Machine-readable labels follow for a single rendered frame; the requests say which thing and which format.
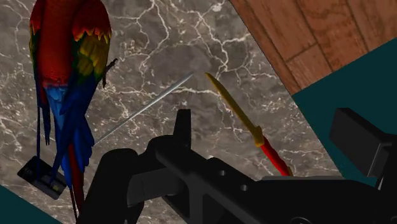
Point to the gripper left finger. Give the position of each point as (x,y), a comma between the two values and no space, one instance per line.
(161,173)

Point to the thin silver metal rod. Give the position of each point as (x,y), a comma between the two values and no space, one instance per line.
(145,106)

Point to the small flat black box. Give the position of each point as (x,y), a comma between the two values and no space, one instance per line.
(30,173)

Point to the red blue yellow parrot figure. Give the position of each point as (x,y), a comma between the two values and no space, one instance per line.
(59,37)

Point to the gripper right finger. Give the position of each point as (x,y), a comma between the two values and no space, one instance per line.
(363,142)

